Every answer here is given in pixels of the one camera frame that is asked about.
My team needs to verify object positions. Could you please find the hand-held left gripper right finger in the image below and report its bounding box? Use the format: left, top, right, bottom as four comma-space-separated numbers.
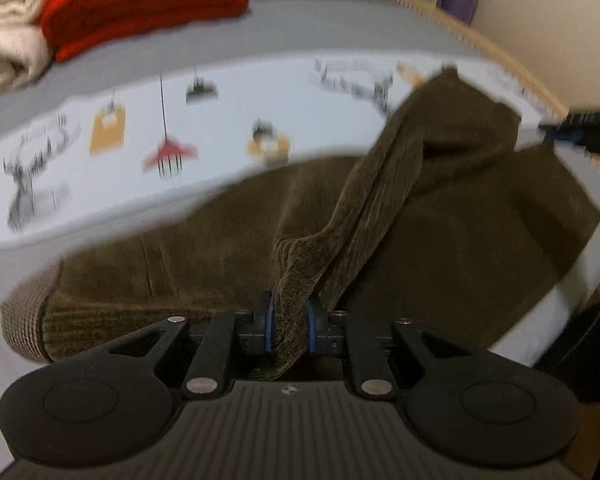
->
306, 296, 486, 402

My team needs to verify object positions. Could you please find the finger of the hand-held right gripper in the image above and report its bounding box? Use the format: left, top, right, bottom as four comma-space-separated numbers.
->
537, 109, 600, 157

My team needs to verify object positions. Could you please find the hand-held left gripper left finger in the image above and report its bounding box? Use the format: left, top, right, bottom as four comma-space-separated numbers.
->
100, 291, 277, 401

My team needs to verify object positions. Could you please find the olive green knit sweater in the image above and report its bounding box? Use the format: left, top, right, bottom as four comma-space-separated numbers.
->
0, 67, 600, 383

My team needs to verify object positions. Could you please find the person's dark clothing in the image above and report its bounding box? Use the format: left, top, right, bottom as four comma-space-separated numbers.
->
530, 210, 600, 403

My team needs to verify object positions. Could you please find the red folded quilt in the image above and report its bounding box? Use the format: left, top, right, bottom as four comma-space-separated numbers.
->
40, 0, 253, 63

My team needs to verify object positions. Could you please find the cream folded blanket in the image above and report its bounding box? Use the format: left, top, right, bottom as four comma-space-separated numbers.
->
0, 0, 56, 103

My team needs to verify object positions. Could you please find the wooden bed frame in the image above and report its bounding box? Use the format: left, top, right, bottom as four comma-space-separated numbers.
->
395, 0, 571, 121

